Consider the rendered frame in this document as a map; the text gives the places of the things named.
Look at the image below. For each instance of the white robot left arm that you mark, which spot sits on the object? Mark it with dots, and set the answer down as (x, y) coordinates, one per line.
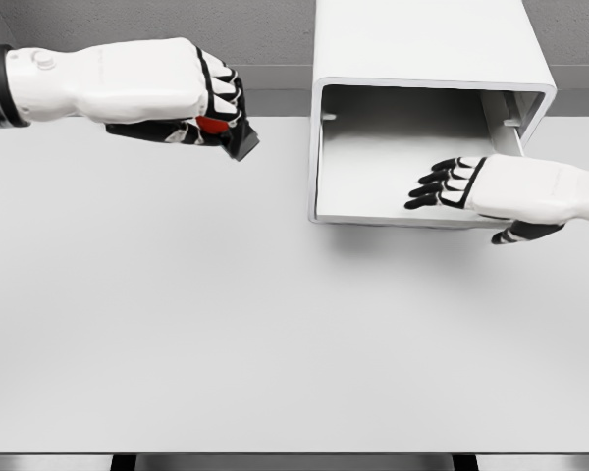
(29, 83)

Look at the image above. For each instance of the white tabletop storage cabinet shell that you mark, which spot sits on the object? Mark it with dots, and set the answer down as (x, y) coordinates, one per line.
(422, 44)

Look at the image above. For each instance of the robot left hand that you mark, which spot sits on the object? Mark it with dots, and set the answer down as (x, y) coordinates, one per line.
(142, 83)

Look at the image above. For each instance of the black load switch red knob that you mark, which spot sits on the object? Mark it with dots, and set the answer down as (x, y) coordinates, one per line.
(243, 142)

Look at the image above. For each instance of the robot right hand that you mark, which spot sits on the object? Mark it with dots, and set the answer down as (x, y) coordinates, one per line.
(515, 191)

